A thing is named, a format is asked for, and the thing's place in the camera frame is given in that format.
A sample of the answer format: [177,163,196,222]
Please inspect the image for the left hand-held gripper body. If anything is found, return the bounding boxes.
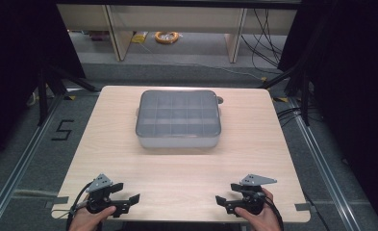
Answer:
[85,173,132,219]

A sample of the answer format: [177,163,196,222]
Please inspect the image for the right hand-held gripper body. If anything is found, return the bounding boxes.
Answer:
[224,173,278,216]

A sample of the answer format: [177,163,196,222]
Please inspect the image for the grey lidded compartment storage box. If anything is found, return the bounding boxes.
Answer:
[135,90,222,149]

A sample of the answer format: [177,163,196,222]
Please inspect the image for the person's right hand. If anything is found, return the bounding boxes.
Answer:
[234,187,283,231]

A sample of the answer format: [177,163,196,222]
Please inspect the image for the person's left hand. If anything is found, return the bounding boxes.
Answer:
[67,205,117,231]

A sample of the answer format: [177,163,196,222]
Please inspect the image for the grey tape strip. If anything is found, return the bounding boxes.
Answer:
[294,202,312,213]
[45,195,70,209]

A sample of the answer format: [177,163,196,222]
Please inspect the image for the black metal stand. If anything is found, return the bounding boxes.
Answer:
[37,63,102,127]
[258,63,314,127]

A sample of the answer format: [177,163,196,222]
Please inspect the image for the yellow bag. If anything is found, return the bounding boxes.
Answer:
[131,31,149,44]

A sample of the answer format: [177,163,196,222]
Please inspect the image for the dark curtain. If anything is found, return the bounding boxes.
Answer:
[0,0,87,169]
[277,0,378,231]

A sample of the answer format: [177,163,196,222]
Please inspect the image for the beige desk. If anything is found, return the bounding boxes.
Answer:
[56,3,298,64]

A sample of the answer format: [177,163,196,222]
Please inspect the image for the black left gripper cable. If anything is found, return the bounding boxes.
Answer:
[65,181,95,231]

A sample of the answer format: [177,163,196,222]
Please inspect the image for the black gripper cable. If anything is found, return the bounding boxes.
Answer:
[65,181,95,231]
[263,194,286,231]

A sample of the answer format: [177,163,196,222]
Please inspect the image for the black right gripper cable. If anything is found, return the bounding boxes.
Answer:
[263,194,286,231]

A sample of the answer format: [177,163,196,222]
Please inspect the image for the aluminium floor rail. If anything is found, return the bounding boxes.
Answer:
[288,96,362,231]
[0,95,66,231]

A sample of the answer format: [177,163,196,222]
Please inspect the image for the black floor cables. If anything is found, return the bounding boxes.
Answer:
[275,106,307,123]

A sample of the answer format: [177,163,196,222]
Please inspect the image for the thin white floor cable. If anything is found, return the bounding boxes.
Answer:
[138,41,268,82]

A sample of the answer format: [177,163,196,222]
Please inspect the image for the black hanging cable bundle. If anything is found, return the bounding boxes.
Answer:
[239,9,288,69]

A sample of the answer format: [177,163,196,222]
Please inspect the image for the orange cable coil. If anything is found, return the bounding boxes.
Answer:
[154,30,181,45]

